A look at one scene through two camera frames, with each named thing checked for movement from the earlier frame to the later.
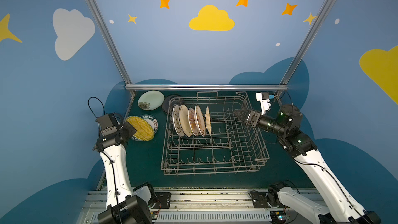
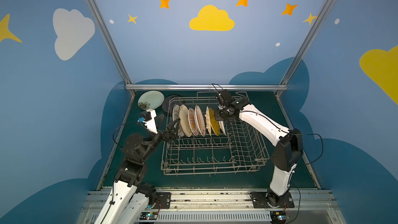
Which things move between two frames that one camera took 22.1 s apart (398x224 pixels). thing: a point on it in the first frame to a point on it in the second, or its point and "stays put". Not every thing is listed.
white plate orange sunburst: x=192 y=121 stays put
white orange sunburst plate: x=199 y=121 stays put
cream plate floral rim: x=184 y=120 stays put
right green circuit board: x=278 y=217 stays put
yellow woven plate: x=144 y=130 to x=215 y=124
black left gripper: x=127 y=131 to x=166 y=134
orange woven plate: x=208 y=121 stays put
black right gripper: x=253 y=120 to x=225 y=110
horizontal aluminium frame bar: x=206 y=87 stays put
